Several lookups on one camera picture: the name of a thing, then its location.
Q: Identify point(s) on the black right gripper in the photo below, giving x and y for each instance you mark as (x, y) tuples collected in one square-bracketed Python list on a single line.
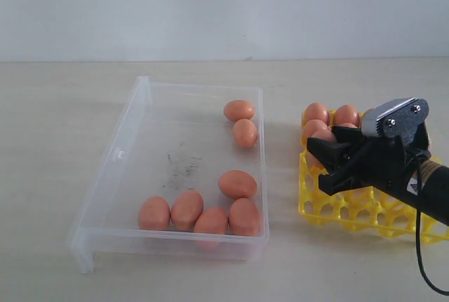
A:
[(357, 161)]

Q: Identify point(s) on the brown egg placed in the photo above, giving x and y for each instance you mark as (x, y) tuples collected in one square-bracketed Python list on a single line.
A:
[(368, 111), (316, 111), (346, 114)]

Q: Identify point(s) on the brown egg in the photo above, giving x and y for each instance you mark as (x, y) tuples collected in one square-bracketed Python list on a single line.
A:
[(348, 125), (186, 210), (212, 221), (154, 214), (244, 218), (239, 109), (245, 133), (237, 184), (310, 128), (323, 134)]

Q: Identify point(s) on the clear plastic tray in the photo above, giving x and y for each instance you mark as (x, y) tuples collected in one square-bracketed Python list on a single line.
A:
[(170, 138)]

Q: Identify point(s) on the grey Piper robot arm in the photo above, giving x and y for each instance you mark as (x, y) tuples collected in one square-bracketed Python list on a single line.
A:
[(427, 190)]

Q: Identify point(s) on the yellow plastic egg tray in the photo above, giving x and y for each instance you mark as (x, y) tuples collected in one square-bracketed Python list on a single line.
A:
[(362, 208)]

